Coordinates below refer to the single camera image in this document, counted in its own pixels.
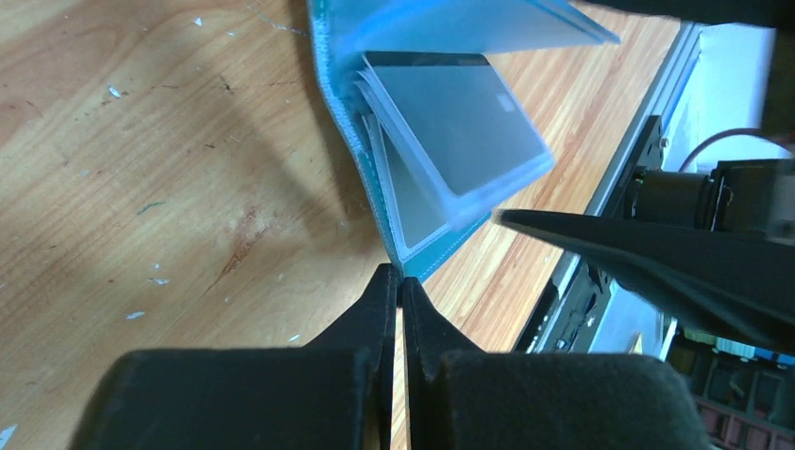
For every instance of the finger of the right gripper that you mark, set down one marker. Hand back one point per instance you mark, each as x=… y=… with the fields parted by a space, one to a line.
x=732 y=286

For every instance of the aluminium frame rail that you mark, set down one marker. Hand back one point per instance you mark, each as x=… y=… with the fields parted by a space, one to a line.
x=583 y=309

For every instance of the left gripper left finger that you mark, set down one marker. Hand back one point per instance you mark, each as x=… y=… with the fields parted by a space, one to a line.
x=335 y=392

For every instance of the blue card holder wallet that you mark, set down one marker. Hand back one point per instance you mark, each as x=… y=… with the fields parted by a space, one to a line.
x=421 y=230

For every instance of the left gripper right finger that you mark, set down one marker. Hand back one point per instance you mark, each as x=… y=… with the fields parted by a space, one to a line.
x=462 y=397

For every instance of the grey card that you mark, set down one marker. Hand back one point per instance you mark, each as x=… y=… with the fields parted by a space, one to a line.
x=455 y=122

